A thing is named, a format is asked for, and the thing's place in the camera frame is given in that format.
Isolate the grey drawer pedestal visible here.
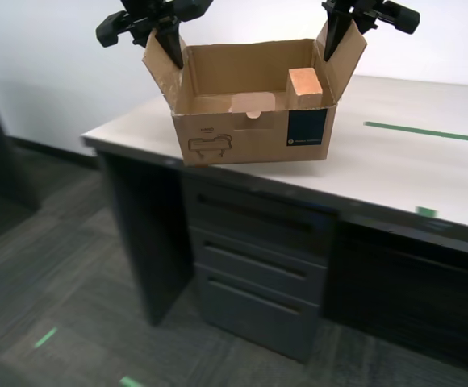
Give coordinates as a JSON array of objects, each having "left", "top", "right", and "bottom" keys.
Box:
[{"left": 183, "top": 177, "right": 338, "bottom": 364}]

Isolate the black wall baseboard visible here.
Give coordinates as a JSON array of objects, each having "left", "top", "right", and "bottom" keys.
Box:
[{"left": 6, "top": 135, "right": 100, "bottom": 173}]

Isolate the grey shallow drawer front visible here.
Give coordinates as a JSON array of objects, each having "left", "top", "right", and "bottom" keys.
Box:
[
  {"left": 191, "top": 231, "right": 328, "bottom": 293},
  {"left": 189, "top": 185, "right": 336, "bottom": 245}
]

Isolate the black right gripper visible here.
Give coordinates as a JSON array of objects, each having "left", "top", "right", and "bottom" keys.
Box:
[{"left": 321, "top": 0, "right": 421, "bottom": 62}]

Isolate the beige top office desk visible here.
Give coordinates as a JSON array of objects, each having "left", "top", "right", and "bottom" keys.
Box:
[{"left": 80, "top": 74, "right": 468, "bottom": 378}]

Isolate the grey deep drawer front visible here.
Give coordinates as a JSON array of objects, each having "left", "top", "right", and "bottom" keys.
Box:
[{"left": 195, "top": 268, "right": 323, "bottom": 364}]

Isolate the black panel-leg table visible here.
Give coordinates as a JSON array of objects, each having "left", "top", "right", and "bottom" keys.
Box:
[{"left": 0, "top": 66, "right": 41, "bottom": 210}]

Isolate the light wooden block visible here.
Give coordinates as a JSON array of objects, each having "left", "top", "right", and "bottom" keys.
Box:
[{"left": 286, "top": 67, "right": 324, "bottom": 110}]

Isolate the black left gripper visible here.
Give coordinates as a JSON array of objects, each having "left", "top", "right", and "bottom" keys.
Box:
[{"left": 95, "top": 0, "right": 214, "bottom": 69}]

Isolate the brown cardboard box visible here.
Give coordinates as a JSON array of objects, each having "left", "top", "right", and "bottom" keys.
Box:
[{"left": 142, "top": 24, "right": 369, "bottom": 167}]

